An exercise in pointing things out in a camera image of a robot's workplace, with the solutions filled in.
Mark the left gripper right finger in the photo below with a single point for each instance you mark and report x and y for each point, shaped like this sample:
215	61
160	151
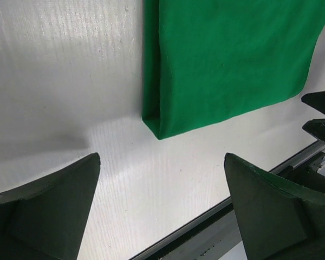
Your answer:
279	216

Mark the green t shirt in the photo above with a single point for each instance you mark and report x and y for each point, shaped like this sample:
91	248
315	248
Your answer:
207	61

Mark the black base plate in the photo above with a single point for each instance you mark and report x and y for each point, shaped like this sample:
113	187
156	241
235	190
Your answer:
215	232

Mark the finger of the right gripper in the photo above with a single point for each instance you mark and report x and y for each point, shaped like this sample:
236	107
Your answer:
315	100
316	128

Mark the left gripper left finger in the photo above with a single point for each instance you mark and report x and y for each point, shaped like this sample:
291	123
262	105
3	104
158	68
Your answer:
46	218

